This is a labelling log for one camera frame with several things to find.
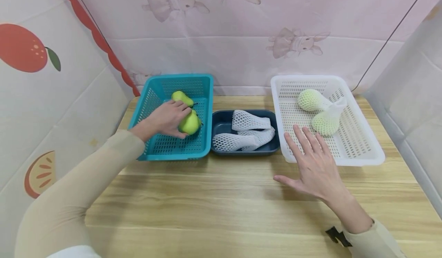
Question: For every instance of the person's right hand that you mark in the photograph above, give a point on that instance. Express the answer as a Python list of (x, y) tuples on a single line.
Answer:
[(319, 173)]

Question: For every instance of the person's left thumb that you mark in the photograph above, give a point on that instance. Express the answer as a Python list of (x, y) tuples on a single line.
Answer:
[(179, 134)]

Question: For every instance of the person's left fingers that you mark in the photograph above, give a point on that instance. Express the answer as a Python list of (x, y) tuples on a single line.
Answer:
[(177, 104)]

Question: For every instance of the person's left hand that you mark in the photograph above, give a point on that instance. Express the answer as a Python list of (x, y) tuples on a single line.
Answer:
[(166, 117)]

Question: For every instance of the person's right index finger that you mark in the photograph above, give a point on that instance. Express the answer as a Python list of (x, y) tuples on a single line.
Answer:
[(293, 146)]

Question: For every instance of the pear in white foam net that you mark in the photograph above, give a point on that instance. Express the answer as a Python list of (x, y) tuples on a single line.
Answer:
[(326, 122), (309, 100)]

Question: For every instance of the person's right little finger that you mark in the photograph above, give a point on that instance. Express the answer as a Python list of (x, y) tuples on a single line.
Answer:
[(323, 144)]

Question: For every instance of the person's right thumb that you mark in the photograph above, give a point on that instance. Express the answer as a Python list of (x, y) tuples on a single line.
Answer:
[(287, 181)]

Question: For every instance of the person's left index finger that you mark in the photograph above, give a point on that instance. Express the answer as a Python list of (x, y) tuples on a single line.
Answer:
[(184, 113)]

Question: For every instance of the person's right forearm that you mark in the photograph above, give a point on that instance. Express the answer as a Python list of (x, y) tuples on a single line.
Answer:
[(366, 227)]

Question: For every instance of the white foam fruit net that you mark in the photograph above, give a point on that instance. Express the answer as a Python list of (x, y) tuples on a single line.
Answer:
[(247, 120), (264, 136), (229, 142)]

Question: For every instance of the person's left forearm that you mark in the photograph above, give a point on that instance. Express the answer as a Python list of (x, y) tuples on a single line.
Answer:
[(72, 189)]

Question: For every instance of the person's right middle finger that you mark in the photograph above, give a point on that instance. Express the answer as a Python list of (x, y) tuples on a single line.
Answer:
[(302, 138)]

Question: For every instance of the teal plastic basket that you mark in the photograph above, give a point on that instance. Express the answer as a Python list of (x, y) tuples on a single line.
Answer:
[(203, 147)]

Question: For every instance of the dark blue tray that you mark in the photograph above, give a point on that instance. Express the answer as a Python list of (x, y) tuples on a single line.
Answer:
[(222, 125)]

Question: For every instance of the person's right ring finger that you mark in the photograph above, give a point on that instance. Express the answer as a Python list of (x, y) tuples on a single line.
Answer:
[(311, 139)]

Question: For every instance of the green pear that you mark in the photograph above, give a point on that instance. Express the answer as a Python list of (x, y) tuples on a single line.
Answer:
[(190, 124), (181, 97)]

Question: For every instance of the white plastic basket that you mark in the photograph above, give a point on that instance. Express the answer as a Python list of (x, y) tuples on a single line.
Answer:
[(355, 150)]

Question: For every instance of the black wrist band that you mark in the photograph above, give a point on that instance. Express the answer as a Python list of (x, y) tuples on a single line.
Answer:
[(337, 236)]

